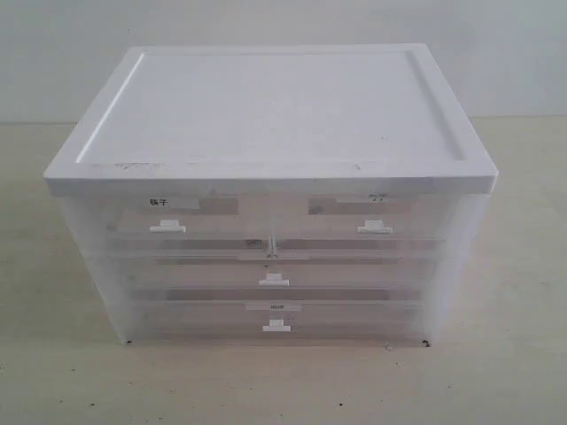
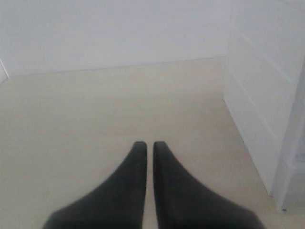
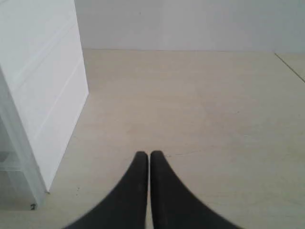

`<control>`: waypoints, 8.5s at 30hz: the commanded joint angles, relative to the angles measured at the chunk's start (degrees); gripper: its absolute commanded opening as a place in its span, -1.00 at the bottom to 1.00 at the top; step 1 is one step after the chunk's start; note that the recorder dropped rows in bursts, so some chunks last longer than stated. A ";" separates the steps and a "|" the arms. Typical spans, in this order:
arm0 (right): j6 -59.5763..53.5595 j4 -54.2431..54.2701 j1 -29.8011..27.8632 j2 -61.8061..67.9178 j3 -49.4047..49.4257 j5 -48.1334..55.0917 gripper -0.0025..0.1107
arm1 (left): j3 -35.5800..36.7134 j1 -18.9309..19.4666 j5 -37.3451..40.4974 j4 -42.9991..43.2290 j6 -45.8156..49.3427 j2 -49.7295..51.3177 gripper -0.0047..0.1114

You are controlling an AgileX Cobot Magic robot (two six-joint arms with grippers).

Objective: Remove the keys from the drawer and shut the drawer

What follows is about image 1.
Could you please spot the white translucent drawer cabinet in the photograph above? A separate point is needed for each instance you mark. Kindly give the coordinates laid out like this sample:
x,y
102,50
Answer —
x,y
273,122

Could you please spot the top right small drawer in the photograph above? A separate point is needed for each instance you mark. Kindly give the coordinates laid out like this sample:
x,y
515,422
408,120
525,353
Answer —
x,y
381,223

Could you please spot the small drawer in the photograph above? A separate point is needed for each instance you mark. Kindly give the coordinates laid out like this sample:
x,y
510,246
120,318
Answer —
x,y
192,224
381,223

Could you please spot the top left small drawer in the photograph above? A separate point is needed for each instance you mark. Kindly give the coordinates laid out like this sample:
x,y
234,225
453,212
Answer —
x,y
192,224

